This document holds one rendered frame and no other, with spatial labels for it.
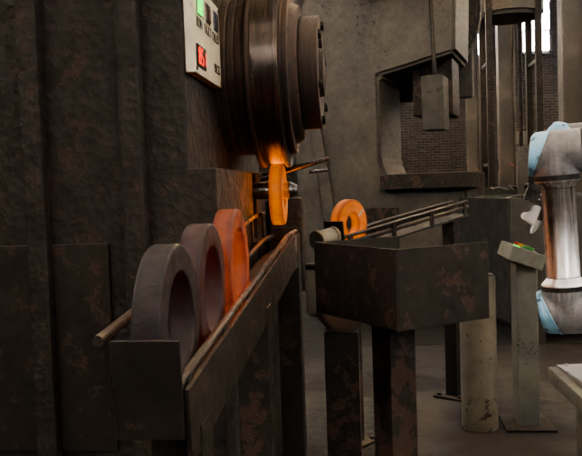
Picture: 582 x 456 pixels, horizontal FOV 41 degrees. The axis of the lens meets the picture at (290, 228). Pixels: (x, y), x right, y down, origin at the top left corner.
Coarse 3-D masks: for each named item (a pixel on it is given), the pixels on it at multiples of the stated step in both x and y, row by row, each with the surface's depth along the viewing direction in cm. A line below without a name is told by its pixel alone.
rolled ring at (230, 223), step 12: (216, 216) 122; (228, 216) 122; (240, 216) 127; (216, 228) 120; (228, 228) 120; (240, 228) 128; (228, 240) 118; (240, 240) 131; (228, 252) 118; (240, 252) 132; (228, 264) 117; (240, 264) 132; (228, 276) 117; (240, 276) 132; (228, 288) 118; (240, 288) 131; (228, 300) 119
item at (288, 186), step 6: (258, 186) 196; (264, 186) 195; (288, 186) 195; (294, 186) 195; (258, 192) 195; (264, 192) 195; (288, 192) 195; (294, 192) 195; (258, 198) 197; (264, 198) 196; (288, 198) 196
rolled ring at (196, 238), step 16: (192, 224) 107; (208, 224) 107; (192, 240) 102; (208, 240) 105; (192, 256) 100; (208, 256) 112; (208, 272) 114; (224, 272) 116; (208, 288) 114; (224, 288) 116; (208, 304) 114; (224, 304) 116; (208, 320) 112
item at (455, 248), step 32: (320, 256) 148; (352, 256) 138; (384, 256) 130; (416, 256) 129; (448, 256) 132; (480, 256) 136; (320, 288) 149; (352, 288) 139; (384, 288) 130; (416, 288) 129; (448, 288) 133; (480, 288) 136; (384, 320) 131; (416, 320) 130; (448, 320) 133; (384, 352) 144; (384, 384) 145; (384, 416) 145; (416, 416) 146; (384, 448) 146; (416, 448) 146
